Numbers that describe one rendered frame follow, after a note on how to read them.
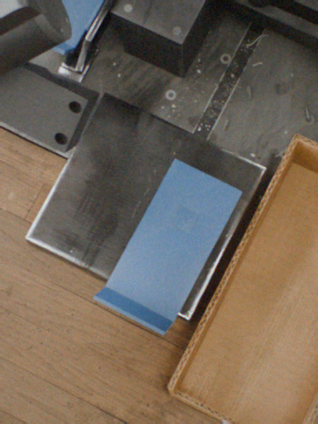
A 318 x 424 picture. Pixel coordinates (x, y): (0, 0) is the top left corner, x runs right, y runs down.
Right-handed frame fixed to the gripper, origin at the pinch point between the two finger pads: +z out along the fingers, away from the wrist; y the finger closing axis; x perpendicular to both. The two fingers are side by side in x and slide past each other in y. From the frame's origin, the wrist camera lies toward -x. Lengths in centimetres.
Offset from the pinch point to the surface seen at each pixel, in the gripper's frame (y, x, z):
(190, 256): -11.4, -21.3, 6.6
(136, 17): 5.1, -7.2, 10.3
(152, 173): -7.1, -14.6, 10.2
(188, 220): -8.9, -19.6, 8.2
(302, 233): -5.9, -29.5, 11.1
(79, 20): 2.8, -2.8, 8.9
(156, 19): 5.8, -8.9, 10.4
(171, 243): -11.2, -19.2, 6.9
